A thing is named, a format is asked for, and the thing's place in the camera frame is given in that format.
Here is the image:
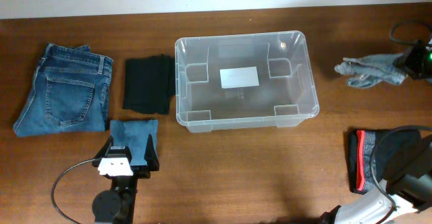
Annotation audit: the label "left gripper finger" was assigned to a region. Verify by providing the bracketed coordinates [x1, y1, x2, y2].
[144, 134, 159, 171]
[94, 136, 113, 159]

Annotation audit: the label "small teal blue cloth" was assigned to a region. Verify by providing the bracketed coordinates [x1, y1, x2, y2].
[110, 119, 159, 166]

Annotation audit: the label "light blue denim shorts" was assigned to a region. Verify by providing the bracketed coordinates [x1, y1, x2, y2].
[334, 53, 408, 89]

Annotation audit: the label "black cloth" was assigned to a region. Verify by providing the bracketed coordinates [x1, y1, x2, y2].
[123, 54, 176, 115]

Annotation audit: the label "black shorts red waistband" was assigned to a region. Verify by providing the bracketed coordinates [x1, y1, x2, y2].
[348, 129, 421, 195]

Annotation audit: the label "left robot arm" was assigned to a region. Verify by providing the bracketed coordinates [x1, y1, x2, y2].
[92, 135, 159, 224]

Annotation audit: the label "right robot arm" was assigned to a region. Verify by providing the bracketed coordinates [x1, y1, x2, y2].
[318, 40, 431, 223]

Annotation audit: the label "dark blue folded jeans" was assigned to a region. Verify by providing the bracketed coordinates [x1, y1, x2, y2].
[13, 43, 113, 137]

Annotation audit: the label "clear plastic storage bin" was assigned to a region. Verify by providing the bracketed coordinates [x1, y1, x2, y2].
[175, 30, 320, 133]

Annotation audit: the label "white label in bin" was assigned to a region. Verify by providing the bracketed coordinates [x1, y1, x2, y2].
[219, 67, 259, 89]

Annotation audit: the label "right black cable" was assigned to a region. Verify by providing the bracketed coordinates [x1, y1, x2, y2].
[369, 20, 432, 224]

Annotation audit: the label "black cable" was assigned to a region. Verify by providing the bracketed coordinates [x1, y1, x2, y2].
[51, 158, 102, 224]
[369, 20, 432, 224]

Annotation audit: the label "left black cable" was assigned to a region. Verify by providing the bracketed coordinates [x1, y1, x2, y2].
[51, 158, 102, 224]

